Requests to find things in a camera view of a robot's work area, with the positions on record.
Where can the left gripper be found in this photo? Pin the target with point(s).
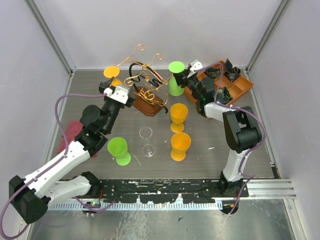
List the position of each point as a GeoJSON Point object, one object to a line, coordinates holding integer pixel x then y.
{"type": "Point", "coordinates": [107, 84]}

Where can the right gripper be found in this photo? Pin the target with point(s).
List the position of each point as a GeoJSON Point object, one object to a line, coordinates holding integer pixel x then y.
{"type": "Point", "coordinates": [182, 78]}

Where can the orange goblet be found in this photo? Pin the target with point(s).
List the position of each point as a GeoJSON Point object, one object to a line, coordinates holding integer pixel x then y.
{"type": "Point", "coordinates": [111, 72]}
{"type": "Point", "coordinates": [180, 143]}
{"type": "Point", "coordinates": [178, 115]}

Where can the green goblet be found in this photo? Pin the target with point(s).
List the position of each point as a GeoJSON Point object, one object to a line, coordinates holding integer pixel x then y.
{"type": "Point", "coordinates": [175, 67]}
{"type": "Point", "coordinates": [118, 148]}

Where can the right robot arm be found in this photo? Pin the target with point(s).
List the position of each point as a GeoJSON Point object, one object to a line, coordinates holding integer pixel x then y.
{"type": "Point", "coordinates": [241, 128]}

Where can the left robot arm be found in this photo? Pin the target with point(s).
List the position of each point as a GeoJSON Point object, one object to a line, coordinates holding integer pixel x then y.
{"type": "Point", "coordinates": [32, 195]}

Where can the dark rolled cloth in tray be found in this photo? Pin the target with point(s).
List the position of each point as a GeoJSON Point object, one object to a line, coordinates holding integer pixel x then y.
{"type": "Point", "coordinates": [213, 72]}

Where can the blue yellow patterned cloth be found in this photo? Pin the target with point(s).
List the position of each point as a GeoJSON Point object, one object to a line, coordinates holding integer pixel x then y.
{"type": "Point", "coordinates": [224, 96]}

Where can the wooden compartment tray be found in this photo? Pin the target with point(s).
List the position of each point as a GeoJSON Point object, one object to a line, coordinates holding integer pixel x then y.
{"type": "Point", "coordinates": [237, 89]}

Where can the dark folded cloth in tray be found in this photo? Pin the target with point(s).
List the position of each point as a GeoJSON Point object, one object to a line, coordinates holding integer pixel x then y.
{"type": "Point", "coordinates": [232, 73]}

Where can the red cloth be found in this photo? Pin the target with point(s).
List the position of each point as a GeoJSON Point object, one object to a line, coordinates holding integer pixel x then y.
{"type": "Point", "coordinates": [73, 129]}

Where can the orange goblet front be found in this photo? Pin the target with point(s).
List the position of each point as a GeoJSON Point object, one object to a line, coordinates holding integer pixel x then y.
{"type": "Point", "coordinates": [180, 143]}

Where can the clear champagne flute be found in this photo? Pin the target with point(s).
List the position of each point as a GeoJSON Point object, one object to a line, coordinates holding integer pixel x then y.
{"type": "Point", "coordinates": [148, 150]}

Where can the green goblet front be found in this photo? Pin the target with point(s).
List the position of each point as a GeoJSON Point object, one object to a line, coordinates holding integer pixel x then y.
{"type": "Point", "coordinates": [118, 148]}

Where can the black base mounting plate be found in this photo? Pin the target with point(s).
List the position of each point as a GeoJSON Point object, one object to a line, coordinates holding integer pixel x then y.
{"type": "Point", "coordinates": [160, 191]}

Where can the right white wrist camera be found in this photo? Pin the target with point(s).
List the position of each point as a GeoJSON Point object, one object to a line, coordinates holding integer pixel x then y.
{"type": "Point", "coordinates": [194, 67]}

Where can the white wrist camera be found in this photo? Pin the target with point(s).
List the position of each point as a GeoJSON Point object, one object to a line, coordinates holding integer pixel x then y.
{"type": "Point", "coordinates": [119, 93]}
{"type": "Point", "coordinates": [194, 67]}

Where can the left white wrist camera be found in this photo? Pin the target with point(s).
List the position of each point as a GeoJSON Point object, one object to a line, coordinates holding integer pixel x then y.
{"type": "Point", "coordinates": [119, 93]}

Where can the gold wire wine glass rack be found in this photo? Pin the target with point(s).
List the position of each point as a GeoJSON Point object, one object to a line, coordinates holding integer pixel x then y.
{"type": "Point", "coordinates": [147, 84]}

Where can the slotted cable duct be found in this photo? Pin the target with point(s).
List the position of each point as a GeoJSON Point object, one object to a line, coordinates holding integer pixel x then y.
{"type": "Point", "coordinates": [73, 205]}

